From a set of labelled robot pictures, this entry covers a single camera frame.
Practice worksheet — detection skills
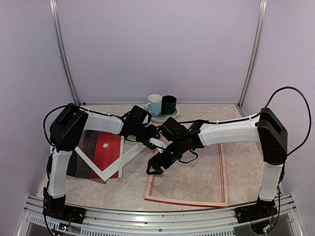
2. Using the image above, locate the white mat board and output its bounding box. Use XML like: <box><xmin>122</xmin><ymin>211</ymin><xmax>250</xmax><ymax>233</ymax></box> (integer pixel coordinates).
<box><xmin>75</xmin><ymin>141</ymin><xmax>146</xmax><ymax>181</ymax></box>

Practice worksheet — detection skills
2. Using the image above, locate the light blue mug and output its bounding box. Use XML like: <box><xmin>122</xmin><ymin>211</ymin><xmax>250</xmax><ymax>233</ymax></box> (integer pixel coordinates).
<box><xmin>144</xmin><ymin>94</ymin><xmax>162</xmax><ymax>117</ymax></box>

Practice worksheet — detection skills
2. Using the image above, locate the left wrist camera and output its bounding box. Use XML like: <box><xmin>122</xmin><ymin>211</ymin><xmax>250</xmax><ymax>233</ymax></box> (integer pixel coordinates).
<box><xmin>149</xmin><ymin>138</ymin><xmax>167</xmax><ymax>153</ymax></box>

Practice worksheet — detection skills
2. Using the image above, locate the left aluminium corner post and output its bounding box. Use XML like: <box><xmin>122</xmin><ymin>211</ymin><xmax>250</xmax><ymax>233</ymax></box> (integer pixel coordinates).
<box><xmin>49</xmin><ymin>0</ymin><xmax>80</xmax><ymax>105</ymax></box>

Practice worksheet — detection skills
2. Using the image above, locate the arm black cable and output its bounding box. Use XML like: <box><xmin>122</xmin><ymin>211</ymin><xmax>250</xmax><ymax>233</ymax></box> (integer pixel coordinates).
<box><xmin>42</xmin><ymin>105</ymin><xmax>124</xmax><ymax>148</ymax></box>
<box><xmin>177</xmin><ymin>86</ymin><xmax>312</xmax><ymax>158</ymax></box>

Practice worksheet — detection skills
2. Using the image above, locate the aluminium corner post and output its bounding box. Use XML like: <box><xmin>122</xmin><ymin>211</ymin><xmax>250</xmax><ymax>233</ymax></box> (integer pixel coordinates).
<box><xmin>238</xmin><ymin>0</ymin><xmax>268</xmax><ymax>108</ymax></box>
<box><xmin>49</xmin><ymin>0</ymin><xmax>80</xmax><ymax>105</ymax></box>

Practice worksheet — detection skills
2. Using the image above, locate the dark green mug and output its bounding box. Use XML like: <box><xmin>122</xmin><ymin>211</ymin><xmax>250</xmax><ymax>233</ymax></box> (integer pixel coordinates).
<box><xmin>161</xmin><ymin>95</ymin><xmax>177</xmax><ymax>115</ymax></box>

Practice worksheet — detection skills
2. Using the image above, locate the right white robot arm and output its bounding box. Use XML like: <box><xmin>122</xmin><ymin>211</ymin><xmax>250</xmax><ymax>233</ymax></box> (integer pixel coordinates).
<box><xmin>146</xmin><ymin>108</ymin><xmax>288</xmax><ymax>218</ymax></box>

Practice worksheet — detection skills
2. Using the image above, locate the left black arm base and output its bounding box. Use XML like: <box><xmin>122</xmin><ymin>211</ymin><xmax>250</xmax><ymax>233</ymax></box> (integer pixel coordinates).
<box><xmin>43</xmin><ymin>195</ymin><xmax>86</xmax><ymax>224</ymax></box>

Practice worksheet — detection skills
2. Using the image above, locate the white plate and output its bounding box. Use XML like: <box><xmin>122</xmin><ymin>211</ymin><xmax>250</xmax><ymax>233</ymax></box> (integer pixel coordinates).
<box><xmin>151</xmin><ymin>109</ymin><xmax>180</xmax><ymax>123</ymax></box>

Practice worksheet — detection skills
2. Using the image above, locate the red and dark photo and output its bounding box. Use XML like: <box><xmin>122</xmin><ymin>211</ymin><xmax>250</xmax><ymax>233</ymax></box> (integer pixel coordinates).
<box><xmin>66</xmin><ymin>130</ymin><xmax>124</xmax><ymax>179</ymax></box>

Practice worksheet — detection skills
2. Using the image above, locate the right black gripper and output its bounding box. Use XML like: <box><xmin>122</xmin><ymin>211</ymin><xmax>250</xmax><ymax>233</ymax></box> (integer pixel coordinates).
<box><xmin>146</xmin><ymin>138</ymin><xmax>185</xmax><ymax>175</ymax></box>

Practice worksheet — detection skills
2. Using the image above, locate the brown backing board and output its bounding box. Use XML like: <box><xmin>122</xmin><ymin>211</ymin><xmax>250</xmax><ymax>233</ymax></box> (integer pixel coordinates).
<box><xmin>89</xmin><ymin>178</ymin><xmax>106</xmax><ymax>184</ymax></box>

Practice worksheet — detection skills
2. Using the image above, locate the red and wood picture frame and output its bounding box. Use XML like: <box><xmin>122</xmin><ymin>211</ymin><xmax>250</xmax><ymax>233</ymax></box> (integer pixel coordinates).
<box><xmin>144</xmin><ymin>144</ymin><xmax>228</xmax><ymax>208</ymax></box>

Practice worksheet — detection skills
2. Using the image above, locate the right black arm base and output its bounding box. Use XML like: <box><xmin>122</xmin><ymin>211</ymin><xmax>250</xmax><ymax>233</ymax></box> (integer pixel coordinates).
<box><xmin>235</xmin><ymin>198</ymin><xmax>278</xmax><ymax>224</ymax></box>

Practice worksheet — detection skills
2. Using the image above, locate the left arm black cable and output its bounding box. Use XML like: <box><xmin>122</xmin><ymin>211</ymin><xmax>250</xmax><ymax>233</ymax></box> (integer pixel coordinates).
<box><xmin>42</xmin><ymin>105</ymin><xmax>124</xmax><ymax>148</ymax></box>

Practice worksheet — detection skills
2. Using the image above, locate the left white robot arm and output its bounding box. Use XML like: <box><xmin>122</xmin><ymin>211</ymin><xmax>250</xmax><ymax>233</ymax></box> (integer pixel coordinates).
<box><xmin>43</xmin><ymin>103</ymin><xmax>160</xmax><ymax>199</ymax></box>

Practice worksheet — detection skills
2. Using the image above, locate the right aluminium corner post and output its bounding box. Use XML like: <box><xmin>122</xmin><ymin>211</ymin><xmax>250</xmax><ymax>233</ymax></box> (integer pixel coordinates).
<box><xmin>238</xmin><ymin>0</ymin><xmax>268</xmax><ymax>108</ymax></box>

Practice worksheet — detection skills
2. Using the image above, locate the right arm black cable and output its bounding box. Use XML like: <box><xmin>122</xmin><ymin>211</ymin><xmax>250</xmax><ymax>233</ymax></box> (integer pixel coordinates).
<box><xmin>177</xmin><ymin>86</ymin><xmax>312</xmax><ymax>158</ymax></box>

